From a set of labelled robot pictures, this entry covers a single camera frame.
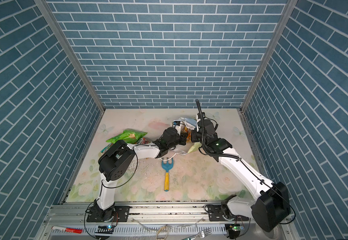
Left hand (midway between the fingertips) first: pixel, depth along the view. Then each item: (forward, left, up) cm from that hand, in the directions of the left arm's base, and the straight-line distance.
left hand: (188, 134), depth 93 cm
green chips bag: (0, +38, -2) cm, 38 cm away
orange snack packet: (-1, +29, -6) cm, 30 cm away
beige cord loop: (-48, +17, -12) cm, 52 cm away
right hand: (-5, -2, +13) cm, 14 cm away
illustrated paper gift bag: (-5, +3, +14) cm, 15 cm away
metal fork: (-50, -4, -9) cm, 51 cm away
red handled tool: (-48, +54, -11) cm, 73 cm away
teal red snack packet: (-5, +53, -8) cm, 53 cm away
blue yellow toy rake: (-17, +13, -9) cm, 24 cm away
